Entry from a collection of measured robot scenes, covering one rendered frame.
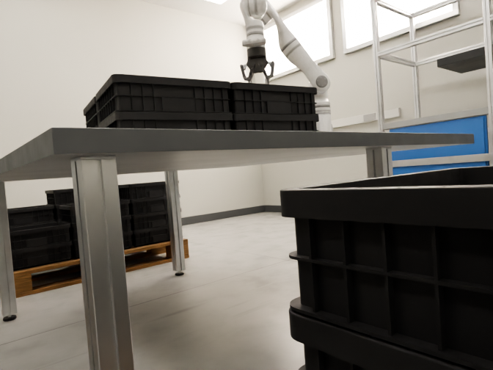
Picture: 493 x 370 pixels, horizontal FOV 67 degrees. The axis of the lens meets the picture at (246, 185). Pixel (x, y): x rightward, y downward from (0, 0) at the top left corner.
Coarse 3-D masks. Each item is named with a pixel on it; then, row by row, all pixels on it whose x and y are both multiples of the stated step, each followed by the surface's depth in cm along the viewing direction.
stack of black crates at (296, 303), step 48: (288, 192) 32; (336, 192) 29; (384, 192) 25; (432, 192) 23; (480, 192) 21; (336, 240) 30; (384, 240) 26; (432, 240) 24; (480, 240) 22; (336, 288) 31; (384, 288) 27; (432, 288) 25; (480, 288) 22; (336, 336) 30; (384, 336) 27; (432, 336) 25; (480, 336) 23
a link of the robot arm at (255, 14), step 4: (252, 0) 143; (256, 0) 142; (260, 0) 142; (264, 0) 143; (252, 4) 143; (256, 4) 143; (260, 4) 143; (264, 4) 143; (252, 8) 143; (256, 8) 143; (260, 8) 143; (264, 8) 144; (252, 12) 145; (256, 12) 145; (260, 12) 145; (264, 12) 146; (252, 16) 154; (256, 16) 153
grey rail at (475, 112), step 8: (456, 112) 272; (464, 112) 268; (472, 112) 264; (480, 112) 260; (488, 112) 256; (408, 120) 300; (416, 120) 295; (424, 120) 290; (432, 120) 285; (440, 120) 281; (384, 128) 316; (392, 128) 317
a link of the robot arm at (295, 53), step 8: (296, 40) 173; (288, 48) 172; (296, 48) 172; (288, 56) 174; (296, 56) 172; (304, 56) 172; (296, 64) 174; (304, 64) 173; (312, 64) 173; (304, 72) 173; (312, 72) 172; (320, 72) 173; (312, 80) 173; (320, 80) 172; (328, 80) 173; (320, 88) 173; (328, 88) 174
